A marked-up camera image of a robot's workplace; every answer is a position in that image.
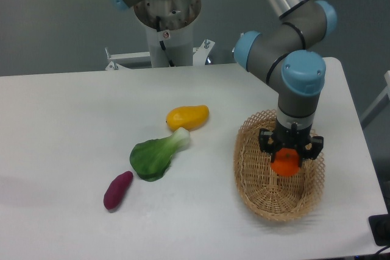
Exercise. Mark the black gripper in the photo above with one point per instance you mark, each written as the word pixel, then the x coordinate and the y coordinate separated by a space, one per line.
pixel 308 147

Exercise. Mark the orange fruit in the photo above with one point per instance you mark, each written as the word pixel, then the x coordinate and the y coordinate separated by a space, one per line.
pixel 285 162

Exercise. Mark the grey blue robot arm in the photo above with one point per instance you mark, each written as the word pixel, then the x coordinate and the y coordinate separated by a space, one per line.
pixel 282 60

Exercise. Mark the woven wicker basket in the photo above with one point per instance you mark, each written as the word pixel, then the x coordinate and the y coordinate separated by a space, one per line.
pixel 266 193

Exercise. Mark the yellow mango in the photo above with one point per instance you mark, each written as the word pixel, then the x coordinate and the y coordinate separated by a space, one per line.
pixel 187 117

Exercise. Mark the black device at table edge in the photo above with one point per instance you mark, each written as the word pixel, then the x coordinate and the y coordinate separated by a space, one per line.
pixel 379 225

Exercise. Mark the green bok choy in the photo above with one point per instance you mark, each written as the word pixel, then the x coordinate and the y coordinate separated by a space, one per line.
pixel 151 159

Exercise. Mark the purple sweet potato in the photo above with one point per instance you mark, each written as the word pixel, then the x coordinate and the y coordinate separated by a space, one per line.
pixel 117 190

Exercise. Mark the white frame at right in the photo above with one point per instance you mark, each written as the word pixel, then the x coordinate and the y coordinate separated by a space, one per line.
pixel 377 105

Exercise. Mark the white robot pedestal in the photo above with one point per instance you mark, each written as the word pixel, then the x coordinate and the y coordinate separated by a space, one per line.
pixel 169 26

